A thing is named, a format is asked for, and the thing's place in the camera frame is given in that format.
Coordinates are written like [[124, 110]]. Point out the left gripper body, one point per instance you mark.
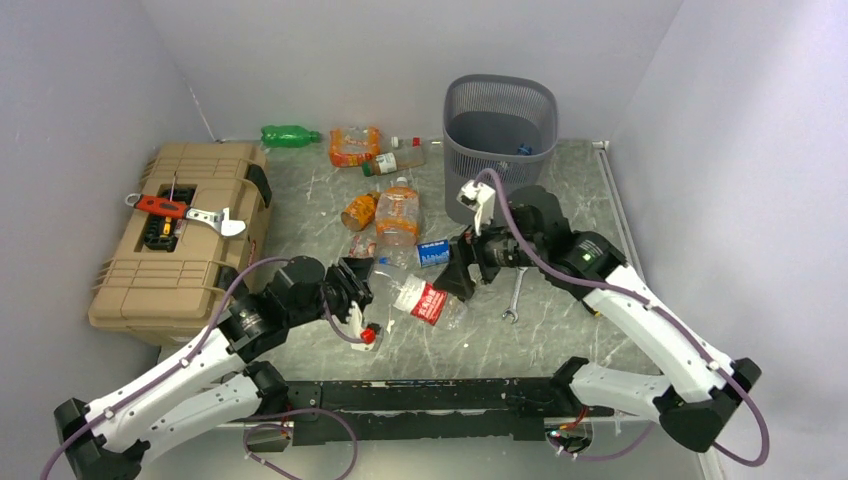
[[339, 291]]

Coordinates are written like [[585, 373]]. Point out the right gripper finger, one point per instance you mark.
[[456, 280], [463, 247]]

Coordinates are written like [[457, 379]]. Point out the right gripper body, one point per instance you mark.
[[495, 249]]

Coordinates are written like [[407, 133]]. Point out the clear bottle red label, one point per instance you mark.
[[416, 297]]

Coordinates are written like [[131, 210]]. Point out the crushed blue label bottle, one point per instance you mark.
[[524, 150]]

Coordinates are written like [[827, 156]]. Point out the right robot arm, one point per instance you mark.
[[698, 388]]

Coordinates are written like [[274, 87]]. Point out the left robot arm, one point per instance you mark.
[[217, 377]]

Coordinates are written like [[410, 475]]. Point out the grey mesh waste bin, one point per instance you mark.
[[485, 119]]

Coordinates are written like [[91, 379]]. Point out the small blue label bottle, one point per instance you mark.
[[433, 253]]

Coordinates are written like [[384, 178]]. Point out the small orange juice bottle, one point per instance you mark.
[[361, 211]]

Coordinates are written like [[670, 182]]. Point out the large orange label bottle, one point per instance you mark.
[[397, 218]]

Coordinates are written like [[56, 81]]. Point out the silver combination spanner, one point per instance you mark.
[[511, 313]]

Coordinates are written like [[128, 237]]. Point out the brown tea bottle green cap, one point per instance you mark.
[[393, 161]]

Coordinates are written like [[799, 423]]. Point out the clear bottle red cap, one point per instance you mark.
[[395, 143]]

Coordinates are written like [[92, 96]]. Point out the orange wrapped bottle pack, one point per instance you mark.
[[352, 146]]

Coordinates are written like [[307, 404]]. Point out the green plastic bottle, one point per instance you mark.
[[288, 136]]

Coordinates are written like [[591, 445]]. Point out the tan plastic toolbox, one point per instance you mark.
[[168, 276]]

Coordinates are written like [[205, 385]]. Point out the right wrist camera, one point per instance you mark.
[[479, 198]]

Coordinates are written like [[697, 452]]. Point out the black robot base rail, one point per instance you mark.
[[522, 409]]

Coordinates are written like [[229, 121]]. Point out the red handled adjustable wrench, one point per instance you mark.
[[220, 221]]

